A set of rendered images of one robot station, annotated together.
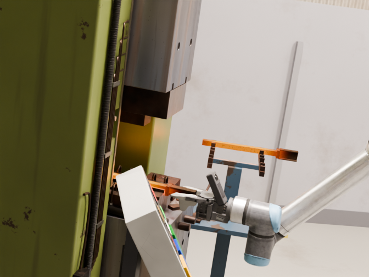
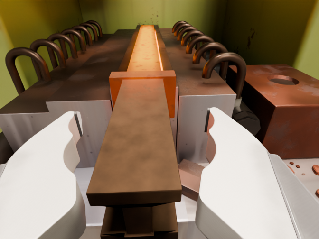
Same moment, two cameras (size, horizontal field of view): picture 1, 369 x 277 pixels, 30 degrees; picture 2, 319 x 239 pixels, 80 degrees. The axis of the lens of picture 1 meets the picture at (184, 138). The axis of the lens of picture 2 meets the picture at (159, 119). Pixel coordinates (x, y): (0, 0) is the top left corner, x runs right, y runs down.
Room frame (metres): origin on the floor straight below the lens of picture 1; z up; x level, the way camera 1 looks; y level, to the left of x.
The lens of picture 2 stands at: (2.25, -0.10, 1.06)
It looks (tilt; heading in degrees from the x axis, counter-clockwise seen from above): 32 degrees down; 74
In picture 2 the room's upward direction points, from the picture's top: straight up
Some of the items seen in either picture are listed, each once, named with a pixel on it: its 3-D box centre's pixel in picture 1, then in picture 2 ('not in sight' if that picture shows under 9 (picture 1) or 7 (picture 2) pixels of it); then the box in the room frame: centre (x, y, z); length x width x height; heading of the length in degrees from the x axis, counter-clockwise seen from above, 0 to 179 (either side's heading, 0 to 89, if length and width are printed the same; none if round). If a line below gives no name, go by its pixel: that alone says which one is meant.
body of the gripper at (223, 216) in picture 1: (214, 206); not in sight; (2.23, -0.14, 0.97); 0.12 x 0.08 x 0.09; 77
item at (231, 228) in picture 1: (227, 214); not in sight; (2.78, -0.23, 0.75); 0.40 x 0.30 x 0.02; 177
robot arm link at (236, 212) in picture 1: (238, 209); not in sight; (2.22, -0.22, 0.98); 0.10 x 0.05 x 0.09; 167
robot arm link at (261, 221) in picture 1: (262, 216); not in sight; (2.20, -0.30, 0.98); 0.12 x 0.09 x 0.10; 77
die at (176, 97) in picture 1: (118, 89); not in sight; (2.30, 0.25, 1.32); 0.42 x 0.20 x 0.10; 77
